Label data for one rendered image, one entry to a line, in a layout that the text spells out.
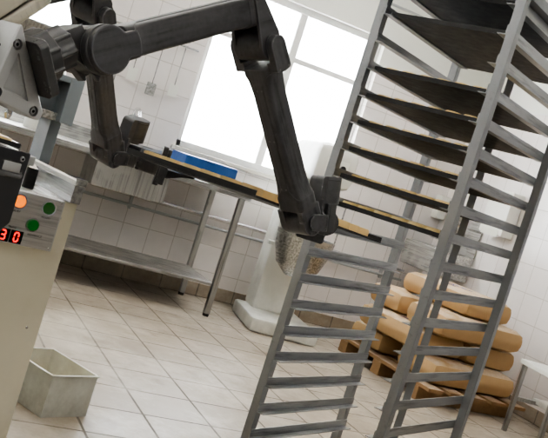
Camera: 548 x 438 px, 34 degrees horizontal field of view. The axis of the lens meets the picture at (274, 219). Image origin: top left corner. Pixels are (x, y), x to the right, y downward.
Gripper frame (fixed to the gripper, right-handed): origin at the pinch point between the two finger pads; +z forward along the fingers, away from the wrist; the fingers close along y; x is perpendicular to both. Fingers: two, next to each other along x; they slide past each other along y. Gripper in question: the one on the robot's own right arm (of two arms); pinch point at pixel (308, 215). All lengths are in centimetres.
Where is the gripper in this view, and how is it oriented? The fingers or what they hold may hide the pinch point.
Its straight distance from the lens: 207.2
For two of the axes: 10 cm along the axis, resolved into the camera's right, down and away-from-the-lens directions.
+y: 3.1, -9.5, -0.2
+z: -1.5, -0.8, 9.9
